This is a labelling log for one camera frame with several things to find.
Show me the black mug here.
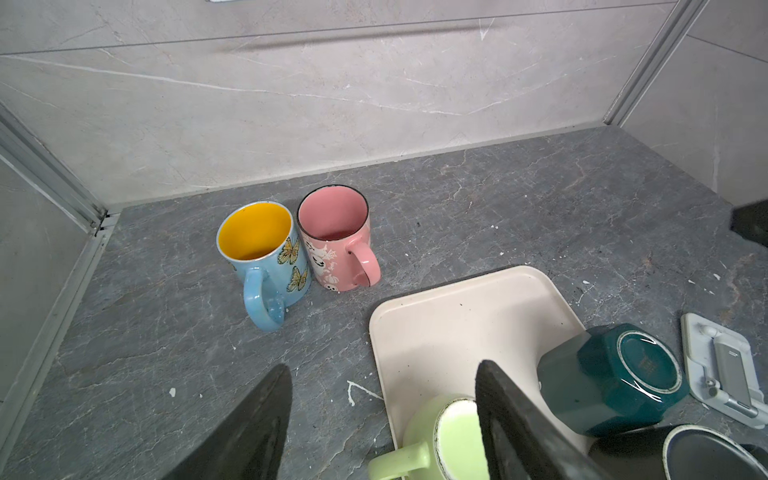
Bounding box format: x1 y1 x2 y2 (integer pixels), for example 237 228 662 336
589 424 767 479

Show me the dark green mug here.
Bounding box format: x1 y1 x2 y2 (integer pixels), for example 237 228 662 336
537 323 689 437

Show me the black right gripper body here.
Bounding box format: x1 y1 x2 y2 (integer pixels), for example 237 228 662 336
730 199 768 247

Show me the beige plastic tray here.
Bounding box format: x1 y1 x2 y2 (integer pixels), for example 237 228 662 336
369 266 593 452

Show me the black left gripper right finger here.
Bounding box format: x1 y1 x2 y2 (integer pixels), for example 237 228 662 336
475 360 609 479

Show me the pink ghost pattern mug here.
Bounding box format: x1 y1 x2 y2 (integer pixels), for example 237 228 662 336
297 184 382 292

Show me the light green mug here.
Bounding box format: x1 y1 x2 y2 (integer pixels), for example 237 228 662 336
368 395 490 479

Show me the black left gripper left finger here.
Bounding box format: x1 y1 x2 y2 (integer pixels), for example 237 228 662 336
165 364 293 479

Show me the blue butterfly mug yellow inside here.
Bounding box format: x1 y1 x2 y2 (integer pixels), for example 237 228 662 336
216 201 311 332

